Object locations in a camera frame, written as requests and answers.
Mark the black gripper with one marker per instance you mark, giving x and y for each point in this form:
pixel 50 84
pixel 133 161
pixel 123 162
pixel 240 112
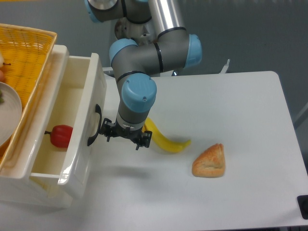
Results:
pixel 113 130

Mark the white top drawer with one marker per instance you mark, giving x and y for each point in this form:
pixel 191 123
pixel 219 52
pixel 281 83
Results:
pixel 79 104

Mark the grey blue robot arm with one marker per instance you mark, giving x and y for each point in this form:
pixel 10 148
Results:
pixel 138 92

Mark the white drawer cabinet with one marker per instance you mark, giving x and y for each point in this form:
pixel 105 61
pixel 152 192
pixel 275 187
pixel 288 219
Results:
pixel 16 185

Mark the yellow banana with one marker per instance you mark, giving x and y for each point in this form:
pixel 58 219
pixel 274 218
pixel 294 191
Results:
pixel 163 142

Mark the red bell pepper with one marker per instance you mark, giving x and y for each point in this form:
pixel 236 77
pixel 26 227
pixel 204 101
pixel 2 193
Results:
pixel 60 135

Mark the golden triangular pastry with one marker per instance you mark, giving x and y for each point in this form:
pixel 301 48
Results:
pixel 210 163

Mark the white ribbed plate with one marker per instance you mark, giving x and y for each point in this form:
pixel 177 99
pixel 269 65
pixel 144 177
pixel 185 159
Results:
pixel 10 112

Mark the white table clamp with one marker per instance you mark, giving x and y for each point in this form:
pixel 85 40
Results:
pixel 225 67

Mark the green food on plate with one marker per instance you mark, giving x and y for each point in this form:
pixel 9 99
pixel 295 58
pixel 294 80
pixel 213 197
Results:
pixel 1 98

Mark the yellow woven basket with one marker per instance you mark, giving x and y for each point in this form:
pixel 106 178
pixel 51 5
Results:
pixel 27 50

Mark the pink fruit in basket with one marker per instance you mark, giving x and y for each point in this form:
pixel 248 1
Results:
pixel 2 77

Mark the black corner device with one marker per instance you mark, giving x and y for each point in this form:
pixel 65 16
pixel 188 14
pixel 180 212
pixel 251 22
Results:
pixel 303 205

